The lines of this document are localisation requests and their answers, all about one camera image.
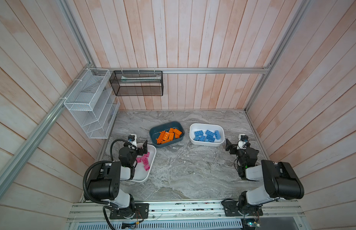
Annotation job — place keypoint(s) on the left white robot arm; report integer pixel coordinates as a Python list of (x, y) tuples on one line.
[(101, 181)]

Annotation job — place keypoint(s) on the aluminium front rail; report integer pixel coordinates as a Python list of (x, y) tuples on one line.
[(187, 209)]

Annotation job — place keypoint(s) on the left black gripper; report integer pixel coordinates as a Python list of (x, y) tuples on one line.
[(140, 152)]

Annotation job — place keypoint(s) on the white bin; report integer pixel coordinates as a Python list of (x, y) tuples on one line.
[(141, 175), (198, 126)]

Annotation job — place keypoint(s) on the black mesh basket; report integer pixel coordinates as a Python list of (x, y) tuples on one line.
[(137, 83)]

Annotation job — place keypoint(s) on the white wire mesh shelf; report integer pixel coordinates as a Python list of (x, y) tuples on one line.
[(92, 104)]

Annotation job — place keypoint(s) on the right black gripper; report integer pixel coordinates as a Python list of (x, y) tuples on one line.
[(229, 145)]

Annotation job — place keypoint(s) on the white bin left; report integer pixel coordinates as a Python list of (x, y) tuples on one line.
[(141, 175)]

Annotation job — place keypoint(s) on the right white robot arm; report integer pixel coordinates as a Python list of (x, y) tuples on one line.
[(279, 179)]

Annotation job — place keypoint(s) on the long orange lego stack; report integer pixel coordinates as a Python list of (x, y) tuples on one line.
[(162, 137)]

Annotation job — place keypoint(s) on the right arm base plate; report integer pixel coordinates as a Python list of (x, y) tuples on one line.
[(233, 208)]

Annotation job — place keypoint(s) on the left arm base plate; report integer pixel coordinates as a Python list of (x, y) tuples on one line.
[(137, 211)]

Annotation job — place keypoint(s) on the white bin back right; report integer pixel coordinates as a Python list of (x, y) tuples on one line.
[(198, 126)]

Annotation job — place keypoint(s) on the teal plastic bin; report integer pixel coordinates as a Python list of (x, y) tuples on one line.
[(155, 132)]

